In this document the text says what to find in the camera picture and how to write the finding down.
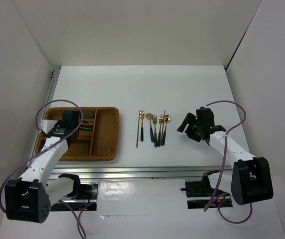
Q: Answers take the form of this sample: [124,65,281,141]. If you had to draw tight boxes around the gold fork green handle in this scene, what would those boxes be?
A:
[152,114,158,147]
[157,114,164,147]
[140,110,145,141]

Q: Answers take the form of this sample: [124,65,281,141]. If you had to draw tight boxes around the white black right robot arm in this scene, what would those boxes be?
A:
[177,107,274,205]

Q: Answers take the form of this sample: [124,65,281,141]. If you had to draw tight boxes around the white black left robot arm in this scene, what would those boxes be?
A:
[4,111,82,223]

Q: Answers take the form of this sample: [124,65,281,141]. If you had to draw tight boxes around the copper chopstick right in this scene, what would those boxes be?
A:
[160,110,166,146]

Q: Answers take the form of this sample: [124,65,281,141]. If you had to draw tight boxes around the copper chopstick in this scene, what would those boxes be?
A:
[136,110,141,148]
[160,110,166,146]

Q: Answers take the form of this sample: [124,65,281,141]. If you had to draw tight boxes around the brown wicker divided tray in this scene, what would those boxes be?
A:
[34,107,120,162]

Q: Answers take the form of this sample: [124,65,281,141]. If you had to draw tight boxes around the copper chopstick left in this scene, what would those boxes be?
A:
[136,110,141,148]

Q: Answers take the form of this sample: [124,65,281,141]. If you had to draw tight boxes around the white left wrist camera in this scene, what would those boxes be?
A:
[40,119,58,134]

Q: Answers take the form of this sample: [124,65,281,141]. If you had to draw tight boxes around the aluminium frame rail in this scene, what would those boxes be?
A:
[51,66,239,179]

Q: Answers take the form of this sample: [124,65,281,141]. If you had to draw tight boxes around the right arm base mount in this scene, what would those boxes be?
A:
[180,170,220,209]

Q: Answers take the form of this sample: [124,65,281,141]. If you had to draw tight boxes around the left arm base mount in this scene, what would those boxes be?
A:
[49,173,98,211]

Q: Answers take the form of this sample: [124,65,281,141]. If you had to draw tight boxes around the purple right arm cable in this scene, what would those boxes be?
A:
[203,100,253,225]

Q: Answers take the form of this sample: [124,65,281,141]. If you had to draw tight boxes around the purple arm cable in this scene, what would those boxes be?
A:
[0,99,86,239]
[203,100,253,225]

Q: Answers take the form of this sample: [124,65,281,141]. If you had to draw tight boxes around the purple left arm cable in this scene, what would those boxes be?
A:
[0,99,86,239]

